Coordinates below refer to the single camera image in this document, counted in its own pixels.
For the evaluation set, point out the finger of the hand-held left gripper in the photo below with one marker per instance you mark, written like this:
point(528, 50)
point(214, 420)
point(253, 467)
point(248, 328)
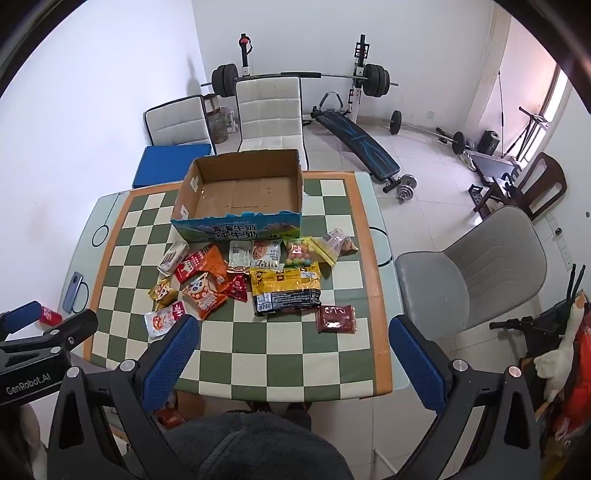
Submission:
point(23, 316)
point(74, 330)

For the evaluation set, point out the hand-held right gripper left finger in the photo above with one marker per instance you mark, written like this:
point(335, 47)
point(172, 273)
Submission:
point(171, 360)

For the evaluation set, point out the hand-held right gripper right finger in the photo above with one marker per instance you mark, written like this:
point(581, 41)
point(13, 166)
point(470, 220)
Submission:
point(415, 364)

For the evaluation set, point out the white red snack packet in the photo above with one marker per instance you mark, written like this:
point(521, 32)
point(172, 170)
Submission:
point(164, 323)

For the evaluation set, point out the gold triangular snack packet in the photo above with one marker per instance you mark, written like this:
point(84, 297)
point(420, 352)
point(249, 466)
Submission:
point(162, 293)

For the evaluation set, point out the panda print snack packet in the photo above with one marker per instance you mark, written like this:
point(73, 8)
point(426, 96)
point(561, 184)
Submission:
point(202, 295)

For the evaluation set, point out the cream wafer packet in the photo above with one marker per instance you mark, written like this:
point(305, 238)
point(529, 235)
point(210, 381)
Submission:
point(173, 257)

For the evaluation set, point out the orange snack packet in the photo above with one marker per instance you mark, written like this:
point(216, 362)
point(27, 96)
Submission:
point(215, 264)

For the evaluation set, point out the large yellow black packet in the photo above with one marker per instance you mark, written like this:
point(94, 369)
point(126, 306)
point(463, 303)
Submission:
point(286, 288)

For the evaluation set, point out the white cookie packet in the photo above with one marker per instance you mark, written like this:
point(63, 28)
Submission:
point(267, 254)

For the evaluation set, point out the colourful candy ball bag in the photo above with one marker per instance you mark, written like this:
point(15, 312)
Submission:
point(299, 254)

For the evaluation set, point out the cardboard box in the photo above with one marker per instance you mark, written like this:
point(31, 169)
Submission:
point(244, 198)

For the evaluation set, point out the red drink can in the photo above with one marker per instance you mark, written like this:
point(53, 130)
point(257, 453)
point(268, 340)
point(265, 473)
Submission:
point(49, 314)

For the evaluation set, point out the dark red brown packet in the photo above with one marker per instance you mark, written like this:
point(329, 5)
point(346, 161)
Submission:
point(336, 318)

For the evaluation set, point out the red triangular snack packet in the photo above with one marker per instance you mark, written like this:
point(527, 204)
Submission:
point(238, 287)

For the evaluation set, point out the grey shell chair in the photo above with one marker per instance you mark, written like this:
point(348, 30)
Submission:
point(466, 272)

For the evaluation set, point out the person's grey fleece clothing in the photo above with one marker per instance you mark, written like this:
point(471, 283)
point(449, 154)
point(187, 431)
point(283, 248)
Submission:
point(254, 447)

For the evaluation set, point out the small white snack packet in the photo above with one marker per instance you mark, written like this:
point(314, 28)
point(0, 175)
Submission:
point(240, 255)

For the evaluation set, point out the white goose plush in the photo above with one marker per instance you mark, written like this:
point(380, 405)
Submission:
point(556, 355)

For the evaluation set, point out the yellow-edged clear snack bag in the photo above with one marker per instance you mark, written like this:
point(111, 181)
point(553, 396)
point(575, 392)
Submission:
point(336, 244)

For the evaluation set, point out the orange red bag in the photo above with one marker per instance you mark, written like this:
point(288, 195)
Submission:
point(575, 397)

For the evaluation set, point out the metal dumbbell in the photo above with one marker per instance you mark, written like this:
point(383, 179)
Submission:
point(406, 187)

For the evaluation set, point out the black antenna router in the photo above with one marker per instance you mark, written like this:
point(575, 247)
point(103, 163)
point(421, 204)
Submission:
point(575, 281)

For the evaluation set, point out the blue foam mat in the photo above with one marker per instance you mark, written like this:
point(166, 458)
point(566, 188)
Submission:
point(171, 166)

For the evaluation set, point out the brown wooden chair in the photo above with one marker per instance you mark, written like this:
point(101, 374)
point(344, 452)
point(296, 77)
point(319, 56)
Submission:
point(540, 180)

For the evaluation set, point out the black sit-up bench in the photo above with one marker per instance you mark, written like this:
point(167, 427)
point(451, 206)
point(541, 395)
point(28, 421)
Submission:
point(364, 143)

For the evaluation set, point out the white padded chair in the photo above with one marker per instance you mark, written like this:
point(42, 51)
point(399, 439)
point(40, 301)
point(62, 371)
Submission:
point(178, 124)
point(270, 113)

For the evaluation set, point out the long barbell with small plates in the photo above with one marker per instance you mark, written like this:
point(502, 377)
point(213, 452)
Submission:
point(429, 131)

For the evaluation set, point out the black speaker box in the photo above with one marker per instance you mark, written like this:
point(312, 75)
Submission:
point(487, 142)

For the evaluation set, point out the clear water jug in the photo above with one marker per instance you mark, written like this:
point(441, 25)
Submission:
point(222, 123)

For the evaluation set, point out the brown wooden stool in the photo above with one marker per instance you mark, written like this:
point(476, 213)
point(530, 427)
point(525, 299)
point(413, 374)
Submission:
point(211, 104)

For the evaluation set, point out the black metal stand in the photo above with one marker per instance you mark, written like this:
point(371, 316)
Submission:
point(526, 124)

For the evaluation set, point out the barbell on rack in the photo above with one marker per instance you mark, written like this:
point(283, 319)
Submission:
point(358, 78)

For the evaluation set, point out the barbell with black plates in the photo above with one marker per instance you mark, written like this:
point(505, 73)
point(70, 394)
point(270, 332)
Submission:
point(295, 74)

